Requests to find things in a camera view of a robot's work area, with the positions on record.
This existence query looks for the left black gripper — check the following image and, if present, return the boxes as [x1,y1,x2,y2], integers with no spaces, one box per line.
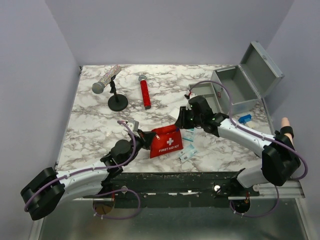
[122,129,156,166]

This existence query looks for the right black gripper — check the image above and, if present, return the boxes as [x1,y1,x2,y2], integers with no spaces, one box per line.
[174,106,203,130]

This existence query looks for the red first aid pouch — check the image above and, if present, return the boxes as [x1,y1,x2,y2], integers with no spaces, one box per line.
[149,124,183,159]

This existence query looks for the white gauze pack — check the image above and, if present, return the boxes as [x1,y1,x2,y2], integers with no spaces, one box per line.
[168,107,180,121]

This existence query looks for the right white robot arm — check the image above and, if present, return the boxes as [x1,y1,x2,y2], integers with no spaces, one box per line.
[175,96,301,196]

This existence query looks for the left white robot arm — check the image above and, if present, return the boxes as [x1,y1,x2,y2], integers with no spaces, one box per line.
[20,129,156,221]

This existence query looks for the teal gauze dressing packet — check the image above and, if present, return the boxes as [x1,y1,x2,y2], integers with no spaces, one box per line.
[181,128,195,142]

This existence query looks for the grey plastic tray insert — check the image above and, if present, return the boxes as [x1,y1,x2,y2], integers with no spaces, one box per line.
[189,83,221,113]

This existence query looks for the blue white bandage packets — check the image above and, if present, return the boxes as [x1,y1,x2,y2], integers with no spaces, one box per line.
[178,144,198,163]

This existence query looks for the blue white small box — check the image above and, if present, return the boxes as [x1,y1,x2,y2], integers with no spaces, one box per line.
[238,114,255,129]

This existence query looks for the red glitter microphone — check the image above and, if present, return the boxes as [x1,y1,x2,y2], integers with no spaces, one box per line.
[138,75,151,110]

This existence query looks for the silver glitter microphone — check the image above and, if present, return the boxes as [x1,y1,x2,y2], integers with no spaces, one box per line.
[91,65,122,95]

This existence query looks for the grey metal case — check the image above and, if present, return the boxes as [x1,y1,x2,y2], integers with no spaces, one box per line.
[211,41,285,115]

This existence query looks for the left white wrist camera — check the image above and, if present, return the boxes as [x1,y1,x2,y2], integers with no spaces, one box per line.
[126,120,139,132]

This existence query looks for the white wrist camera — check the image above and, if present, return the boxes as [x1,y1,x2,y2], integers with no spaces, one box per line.
[126,120,139,132]
[184,93,196,100]

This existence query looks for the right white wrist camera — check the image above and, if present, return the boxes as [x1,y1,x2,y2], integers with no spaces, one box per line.
[184,93,196,100]

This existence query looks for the black mounting rail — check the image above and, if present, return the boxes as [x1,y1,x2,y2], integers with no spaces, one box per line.
[51,171,292,208]

